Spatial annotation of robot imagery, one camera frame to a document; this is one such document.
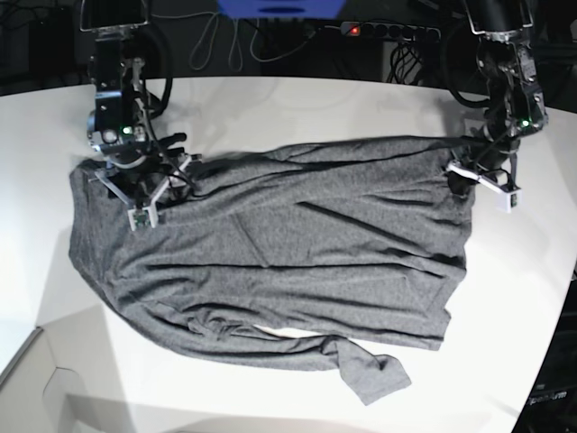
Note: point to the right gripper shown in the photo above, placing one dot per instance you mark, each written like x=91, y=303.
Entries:
x=144, y=190

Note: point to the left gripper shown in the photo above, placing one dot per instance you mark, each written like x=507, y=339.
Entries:
x=490, y=164

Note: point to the grey t-shirt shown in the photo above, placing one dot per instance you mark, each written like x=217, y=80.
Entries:
x=288, y=259

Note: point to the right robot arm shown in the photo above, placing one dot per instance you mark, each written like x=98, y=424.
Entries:
x=137, y=166

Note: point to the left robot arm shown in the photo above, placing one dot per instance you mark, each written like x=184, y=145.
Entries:
x=515, y=107

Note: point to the black power strip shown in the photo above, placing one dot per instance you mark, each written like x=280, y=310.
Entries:
x=390, y=31

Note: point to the blue box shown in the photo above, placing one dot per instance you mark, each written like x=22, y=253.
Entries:
x=316, y=9

